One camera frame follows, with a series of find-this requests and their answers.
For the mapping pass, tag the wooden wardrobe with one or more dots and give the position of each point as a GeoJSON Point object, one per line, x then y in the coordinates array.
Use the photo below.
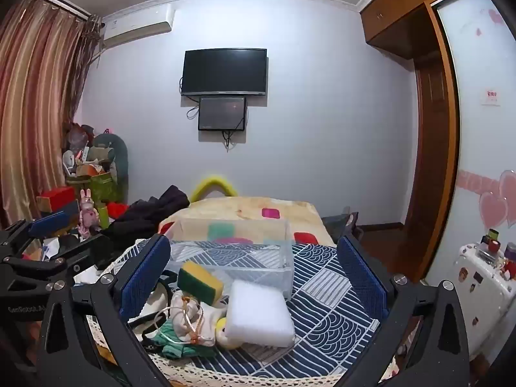
{"type": "Point", "coordinates": [433, 141]}

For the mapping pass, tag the small black monitor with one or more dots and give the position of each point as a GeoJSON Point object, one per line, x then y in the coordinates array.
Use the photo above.
{"type": "Point", "coordinates": [221, 113]}

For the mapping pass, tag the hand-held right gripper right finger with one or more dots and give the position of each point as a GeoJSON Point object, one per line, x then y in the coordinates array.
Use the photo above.
{"type": "Point", "coordinates": [363, 280]}

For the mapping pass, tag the green cloth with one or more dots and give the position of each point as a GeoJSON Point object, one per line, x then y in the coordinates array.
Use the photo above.
{"type": "Point", "coordinates": [171, 336]}

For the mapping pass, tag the green paper bag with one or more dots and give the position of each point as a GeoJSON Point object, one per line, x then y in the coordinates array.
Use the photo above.
{"type": "Point", "coordinates": [103, 187]}

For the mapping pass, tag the white suitcase with stickers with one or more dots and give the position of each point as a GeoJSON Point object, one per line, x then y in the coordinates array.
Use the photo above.
{"type": "Point", "coordinates": [483, 302]}

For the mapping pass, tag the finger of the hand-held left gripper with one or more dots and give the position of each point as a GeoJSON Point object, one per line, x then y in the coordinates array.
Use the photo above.
{"type": "Point", "coordinates": [86, 252]}
{"type": "Point", "coordinates": [52, 221]}

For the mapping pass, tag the red cloth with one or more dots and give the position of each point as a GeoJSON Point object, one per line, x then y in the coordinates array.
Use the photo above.
{"type": "Point", "coordinates": [117, 209]}

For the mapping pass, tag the yellow green sponge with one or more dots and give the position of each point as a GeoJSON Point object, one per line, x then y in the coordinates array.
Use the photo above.
{"type": "Point", "coordinates": [200, 283]}

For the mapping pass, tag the beige plush toy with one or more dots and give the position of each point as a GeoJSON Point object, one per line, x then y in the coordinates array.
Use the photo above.
{"type": "Point", "coordinates": [186, 319]}

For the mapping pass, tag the white sponge block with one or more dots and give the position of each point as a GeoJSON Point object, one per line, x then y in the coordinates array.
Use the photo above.
{"type": "Point", "coordinates": [258, 315]}

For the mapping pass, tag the pink bunny plush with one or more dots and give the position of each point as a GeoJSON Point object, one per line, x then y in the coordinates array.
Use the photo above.
{"type": "Point", "coordinates": [88, 213]}

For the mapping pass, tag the white air conditioner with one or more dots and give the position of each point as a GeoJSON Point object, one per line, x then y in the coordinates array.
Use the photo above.
{"type": "Point", "coordinates": [137, 24]}

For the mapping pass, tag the green cylinder can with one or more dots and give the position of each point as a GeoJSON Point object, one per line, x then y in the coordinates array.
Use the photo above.
{"type": "Point", "coordinates": [103, 217]}

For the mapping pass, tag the red box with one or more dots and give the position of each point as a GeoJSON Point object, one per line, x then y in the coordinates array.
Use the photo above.
{"type": "Point", "coordinates": [56, 198]}

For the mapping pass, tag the black clothing pile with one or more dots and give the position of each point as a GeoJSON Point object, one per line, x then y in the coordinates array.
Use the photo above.
{"type": "Point", "coordinates": [141, 215]}

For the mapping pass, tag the grey green long pillow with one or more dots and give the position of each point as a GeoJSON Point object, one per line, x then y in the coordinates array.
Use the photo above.
{"type": "Point", "coordinates": [121, 161]}

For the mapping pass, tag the pink heart wall stickers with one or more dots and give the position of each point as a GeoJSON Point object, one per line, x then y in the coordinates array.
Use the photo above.
{"type": "Point", "coordinates": [494, 209]}

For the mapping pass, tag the blue patterned cloth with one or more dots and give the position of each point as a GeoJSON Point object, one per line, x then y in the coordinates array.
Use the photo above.
{"type": "Point", "coordinates": [330, 322]}

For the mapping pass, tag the red jar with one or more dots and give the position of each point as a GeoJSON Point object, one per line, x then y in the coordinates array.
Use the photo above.
{"type": "Point", "coordinates": [494, 246]}

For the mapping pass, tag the striped red brown curtain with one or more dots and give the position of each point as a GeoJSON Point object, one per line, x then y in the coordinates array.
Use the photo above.
{"type": "Point", "coordinates": [36, 100]}

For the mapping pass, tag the white sliding wardrobe door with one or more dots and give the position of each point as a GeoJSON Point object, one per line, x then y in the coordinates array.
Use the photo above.
{"type": "Point", "coordinates": [479, 129]}

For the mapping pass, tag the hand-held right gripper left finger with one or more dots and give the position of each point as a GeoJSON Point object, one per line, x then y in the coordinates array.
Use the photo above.
{"type": "Point", "coordinates": [144, 280]}

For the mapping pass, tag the clear plastic storage box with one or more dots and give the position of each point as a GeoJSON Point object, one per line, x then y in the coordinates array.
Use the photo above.
{"type": "Point", "coordinates": [258, 232]}

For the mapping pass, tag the printed blanket with coloured squares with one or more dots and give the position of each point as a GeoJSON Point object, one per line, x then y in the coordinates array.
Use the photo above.
{"type": "Point", "coordinates": [250, 209]}

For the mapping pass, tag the small yellow soft toy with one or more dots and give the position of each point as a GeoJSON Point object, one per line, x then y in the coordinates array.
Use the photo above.
{"type": "Point", "coordinates": [221, 332]}

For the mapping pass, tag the wall-mounted black television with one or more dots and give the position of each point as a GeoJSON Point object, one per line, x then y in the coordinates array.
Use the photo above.
{"type": "Point", "coordinates": [223, 71]}

